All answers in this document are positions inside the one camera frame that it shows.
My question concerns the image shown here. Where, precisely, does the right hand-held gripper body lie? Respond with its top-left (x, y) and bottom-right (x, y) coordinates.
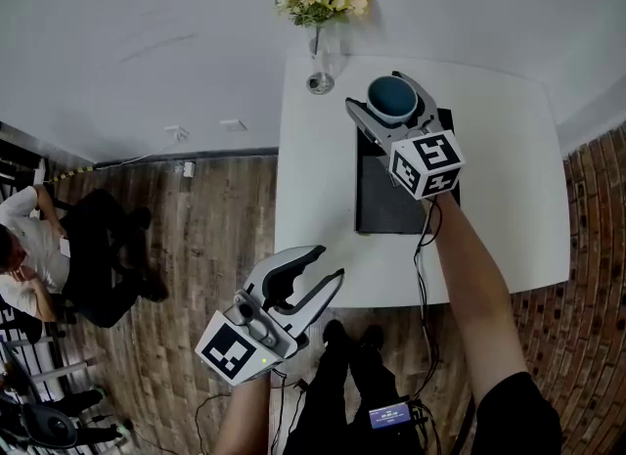
top-left (379, 117), bottom-right (465, 202)

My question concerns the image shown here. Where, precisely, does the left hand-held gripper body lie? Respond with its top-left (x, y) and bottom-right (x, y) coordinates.
top-left (194, 286), bottom-right (310, 387)

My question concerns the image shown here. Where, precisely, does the white table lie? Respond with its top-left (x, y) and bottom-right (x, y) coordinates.
top-left (273, 54), bottom-right (572, 310)

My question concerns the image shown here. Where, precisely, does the person's left forearm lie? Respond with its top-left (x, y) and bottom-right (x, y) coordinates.
top-left (209, 372), bottom-right (273, 455)

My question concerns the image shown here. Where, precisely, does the clear glass vase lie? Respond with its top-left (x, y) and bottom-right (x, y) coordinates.
top-left (306, 24), bottom-right (342, 96)

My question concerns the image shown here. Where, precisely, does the small black screen device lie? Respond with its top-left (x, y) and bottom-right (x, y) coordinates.
top-left (367, 401), bottom-right (415, 431)

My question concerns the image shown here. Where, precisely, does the white wall cable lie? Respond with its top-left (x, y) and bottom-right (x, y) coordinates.
top-left (95, 139), bottom-right (177, 170)

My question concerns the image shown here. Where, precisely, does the black tray box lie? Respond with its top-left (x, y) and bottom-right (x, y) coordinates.
top-left (354, 108), bottom-right (462, 237)

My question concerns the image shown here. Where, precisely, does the yellow black striped cable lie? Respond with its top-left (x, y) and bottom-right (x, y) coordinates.
top-left (46, 164), bottom-right (97, 185)

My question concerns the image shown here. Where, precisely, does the person's black shoe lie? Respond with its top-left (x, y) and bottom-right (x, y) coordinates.
top-left (360, 324), bottom-right (385, 351)
top-left (322, 319), bottom-right (348, 351)

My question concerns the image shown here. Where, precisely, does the white cup with teal inside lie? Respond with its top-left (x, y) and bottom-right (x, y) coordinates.
top-left (366, 74), bottom-right (420, 127)

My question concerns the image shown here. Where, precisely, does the person's black clothing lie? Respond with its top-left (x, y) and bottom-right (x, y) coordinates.
top-left (283, 340), bottom-right (563, 455)

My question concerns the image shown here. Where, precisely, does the person's right forearm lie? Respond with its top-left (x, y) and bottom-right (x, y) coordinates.
top-left (432, 193), bottom-right (532, 403)

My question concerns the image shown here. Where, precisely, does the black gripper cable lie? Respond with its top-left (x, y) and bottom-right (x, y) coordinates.
top-left (195, 369), bottom-right (307, 455)
top-left (413, 198), bottom-right (444, 405)

